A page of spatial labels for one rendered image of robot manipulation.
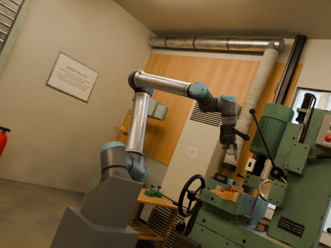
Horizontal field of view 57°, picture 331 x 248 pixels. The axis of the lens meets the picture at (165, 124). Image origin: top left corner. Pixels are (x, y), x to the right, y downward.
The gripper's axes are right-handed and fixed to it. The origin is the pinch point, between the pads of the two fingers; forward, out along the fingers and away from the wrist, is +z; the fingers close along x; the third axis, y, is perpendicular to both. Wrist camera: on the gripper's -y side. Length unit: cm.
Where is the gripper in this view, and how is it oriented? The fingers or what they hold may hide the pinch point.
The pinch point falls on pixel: (233, 157)
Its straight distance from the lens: 182.5
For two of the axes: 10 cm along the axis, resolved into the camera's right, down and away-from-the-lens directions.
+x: 0.2, 1.1, -9.9
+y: -10.0, 0.5, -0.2
